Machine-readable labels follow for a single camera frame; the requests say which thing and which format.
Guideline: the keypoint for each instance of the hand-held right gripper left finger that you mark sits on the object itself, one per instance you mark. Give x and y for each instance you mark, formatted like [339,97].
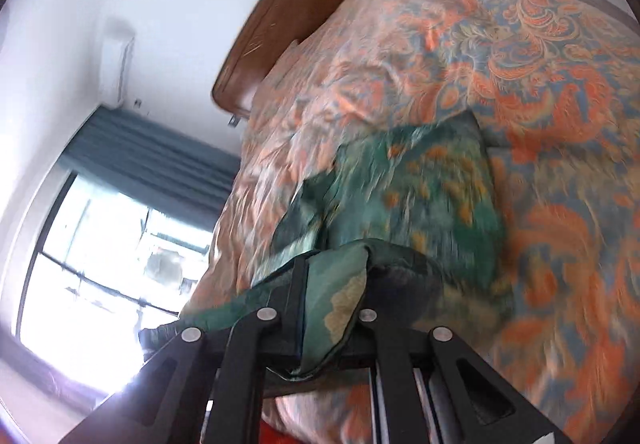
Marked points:
[295,304]

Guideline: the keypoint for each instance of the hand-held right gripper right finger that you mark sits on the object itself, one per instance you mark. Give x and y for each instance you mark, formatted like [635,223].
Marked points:
[395,374]

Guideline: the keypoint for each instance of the green printed jacket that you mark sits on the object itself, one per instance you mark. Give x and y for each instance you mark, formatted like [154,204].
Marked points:
[400,194]

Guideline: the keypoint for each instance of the window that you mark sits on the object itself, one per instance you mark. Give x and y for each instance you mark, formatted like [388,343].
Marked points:
[100,274]

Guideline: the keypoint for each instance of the grey blue curtain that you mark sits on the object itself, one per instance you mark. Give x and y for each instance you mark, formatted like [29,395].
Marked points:
[150,159]

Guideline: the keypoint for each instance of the wooden bed headboard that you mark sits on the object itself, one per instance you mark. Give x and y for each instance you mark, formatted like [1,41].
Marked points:
[280,14]

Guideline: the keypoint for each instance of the white air conditioner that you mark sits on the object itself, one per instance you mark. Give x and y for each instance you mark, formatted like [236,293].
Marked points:
[117,69]

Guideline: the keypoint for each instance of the orange floral quilt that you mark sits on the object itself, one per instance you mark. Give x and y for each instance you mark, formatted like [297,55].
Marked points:
[525,89]

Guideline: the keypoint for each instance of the grey wall socket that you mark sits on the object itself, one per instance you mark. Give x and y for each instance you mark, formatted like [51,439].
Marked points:
[233,121]

